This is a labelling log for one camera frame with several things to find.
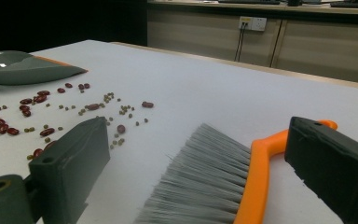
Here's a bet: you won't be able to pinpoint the grey dustpan with orange edge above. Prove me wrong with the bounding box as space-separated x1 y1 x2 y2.
0 49 89 87

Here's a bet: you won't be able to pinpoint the orange brush with grey bristles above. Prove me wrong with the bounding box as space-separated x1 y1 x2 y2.
133 119 338 224

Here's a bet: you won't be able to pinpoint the white wall socket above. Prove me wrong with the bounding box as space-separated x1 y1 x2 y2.
238 16 268 32

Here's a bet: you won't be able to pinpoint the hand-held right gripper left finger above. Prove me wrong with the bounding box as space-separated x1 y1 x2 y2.
27 116 111 224

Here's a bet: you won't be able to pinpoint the black wall socket cable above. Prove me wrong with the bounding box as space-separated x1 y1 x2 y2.
237 22 246 63
233 22 242 62

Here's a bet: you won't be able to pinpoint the red kidney beans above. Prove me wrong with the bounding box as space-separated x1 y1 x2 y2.
0 82 155 160

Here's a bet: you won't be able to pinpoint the black curtain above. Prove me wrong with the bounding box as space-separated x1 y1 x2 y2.
0 0 148 54

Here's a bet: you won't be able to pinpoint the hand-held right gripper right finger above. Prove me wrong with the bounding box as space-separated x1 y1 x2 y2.
283 116 358 224

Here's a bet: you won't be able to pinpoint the green mung beans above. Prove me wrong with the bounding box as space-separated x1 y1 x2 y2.
1 91 150 161

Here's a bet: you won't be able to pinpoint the black keyboard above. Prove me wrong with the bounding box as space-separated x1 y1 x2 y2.
329 1 358 9

